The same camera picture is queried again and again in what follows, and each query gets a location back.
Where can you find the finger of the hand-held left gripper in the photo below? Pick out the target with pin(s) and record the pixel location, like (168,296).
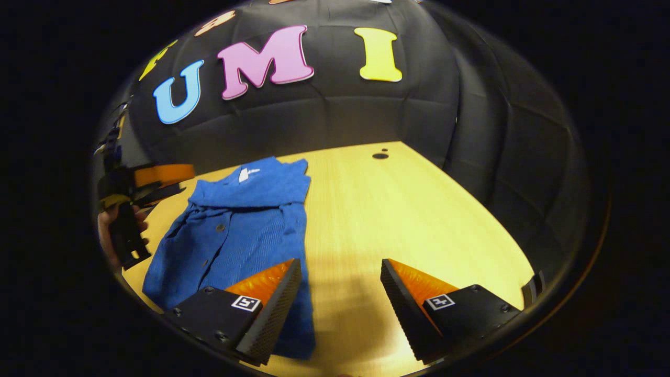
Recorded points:
(165,174)
(157,196)

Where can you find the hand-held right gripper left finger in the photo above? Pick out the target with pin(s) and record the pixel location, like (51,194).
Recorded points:
(272,309)

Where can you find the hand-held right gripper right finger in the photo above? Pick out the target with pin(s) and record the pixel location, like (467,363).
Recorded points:
(403,309)

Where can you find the blue jacket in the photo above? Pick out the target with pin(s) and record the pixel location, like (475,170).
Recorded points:
(235,230)

